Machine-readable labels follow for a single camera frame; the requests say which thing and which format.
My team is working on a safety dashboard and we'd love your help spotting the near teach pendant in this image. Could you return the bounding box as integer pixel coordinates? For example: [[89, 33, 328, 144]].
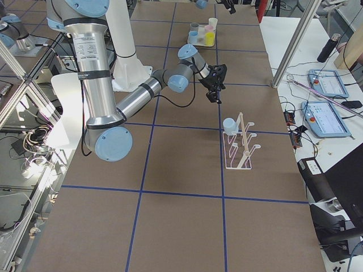
[[301, 101, 351, 138]]

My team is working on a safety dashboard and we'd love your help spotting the black water bottle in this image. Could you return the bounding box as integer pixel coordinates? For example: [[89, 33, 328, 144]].
[[316, 33, 341, 63]]

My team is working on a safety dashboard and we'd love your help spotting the light blue cup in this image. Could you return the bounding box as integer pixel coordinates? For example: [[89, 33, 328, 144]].
[[223, 118, 238, 135]]

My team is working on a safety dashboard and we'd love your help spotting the metal grabber rod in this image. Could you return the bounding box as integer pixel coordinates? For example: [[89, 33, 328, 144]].
[[286, 74, 362, 118]]

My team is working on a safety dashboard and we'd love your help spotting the aluminium frame post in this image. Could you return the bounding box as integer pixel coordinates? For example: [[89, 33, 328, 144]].
[[271, 0, 321, 88]]

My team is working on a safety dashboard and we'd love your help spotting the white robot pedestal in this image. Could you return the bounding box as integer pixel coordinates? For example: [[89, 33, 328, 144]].
[[106, 0, 153, 92]]

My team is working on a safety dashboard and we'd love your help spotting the yellow cup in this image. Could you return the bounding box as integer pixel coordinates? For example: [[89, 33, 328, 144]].
[[204, 32, 215, 46]]

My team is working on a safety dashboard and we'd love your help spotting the black labelled box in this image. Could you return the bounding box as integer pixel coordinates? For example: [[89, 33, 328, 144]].
[[297, 157, 335, 202]]

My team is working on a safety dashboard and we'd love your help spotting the teach pendant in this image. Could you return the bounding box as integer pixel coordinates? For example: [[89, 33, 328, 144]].
[[301, 101, 351, 138], [308, 69, 349, 99]]

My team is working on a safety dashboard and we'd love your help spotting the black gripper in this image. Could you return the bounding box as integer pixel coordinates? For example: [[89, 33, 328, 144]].
[[199, 64, 227, 104], [221, 0, 236, 14]]

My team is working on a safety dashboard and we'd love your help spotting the far teach pendant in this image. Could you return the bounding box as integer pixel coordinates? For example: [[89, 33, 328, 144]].
[[308, 69, 349, 99]]

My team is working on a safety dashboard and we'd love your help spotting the black computer monitor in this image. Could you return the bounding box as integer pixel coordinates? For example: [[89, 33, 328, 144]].
[[310, 145, 362, 262]]

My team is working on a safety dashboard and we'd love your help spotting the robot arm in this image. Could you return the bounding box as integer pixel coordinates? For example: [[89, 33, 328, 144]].
[[192, 0, 236, 14], [47, 1, 227, 162]]

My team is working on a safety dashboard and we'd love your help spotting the cream white cup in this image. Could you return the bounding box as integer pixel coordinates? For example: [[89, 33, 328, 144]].
[[208, 18, 218, 30]]

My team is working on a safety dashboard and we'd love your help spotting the cream plastic tray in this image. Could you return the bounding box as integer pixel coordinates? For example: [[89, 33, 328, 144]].
[[194, 25, 216, 47]]

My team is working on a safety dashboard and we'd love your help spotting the white wire cup rack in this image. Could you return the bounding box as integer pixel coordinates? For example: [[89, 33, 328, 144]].
[[222, 112, 261, 170]]

